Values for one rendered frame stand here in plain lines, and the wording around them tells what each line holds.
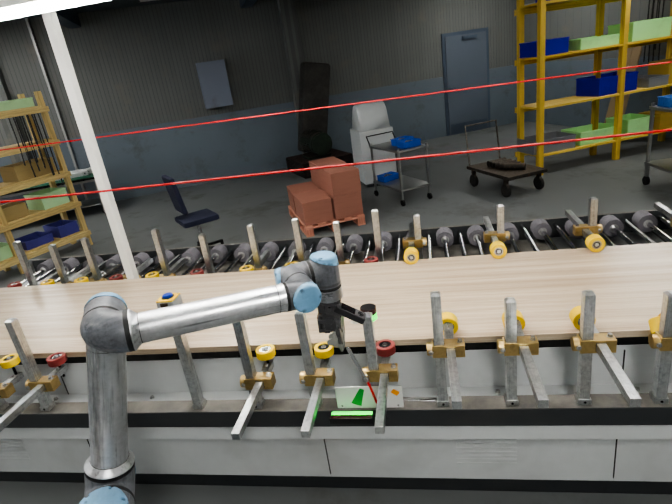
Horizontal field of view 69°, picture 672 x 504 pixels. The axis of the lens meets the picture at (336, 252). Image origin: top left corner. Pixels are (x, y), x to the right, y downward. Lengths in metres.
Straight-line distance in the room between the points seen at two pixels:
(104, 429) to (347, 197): 4.79
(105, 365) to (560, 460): 1.90
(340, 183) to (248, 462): 4.02
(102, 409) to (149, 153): 8.98
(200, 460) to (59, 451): 0.80
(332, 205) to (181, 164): 4.97
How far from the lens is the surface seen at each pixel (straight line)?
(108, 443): 1.76
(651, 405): 2.12
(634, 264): 2.68
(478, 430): 2.11
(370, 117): 7.87
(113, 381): 1.65
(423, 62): 11.53
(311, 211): 6.01
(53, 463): 3.28
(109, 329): 1.43
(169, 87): 10.36
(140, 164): 10.49
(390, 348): 1.96
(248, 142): 10.48
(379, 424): 1.70
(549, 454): 2.50
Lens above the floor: 1.97
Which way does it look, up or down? 21 degrees down
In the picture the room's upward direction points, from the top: 9 degrees counter-clockwise
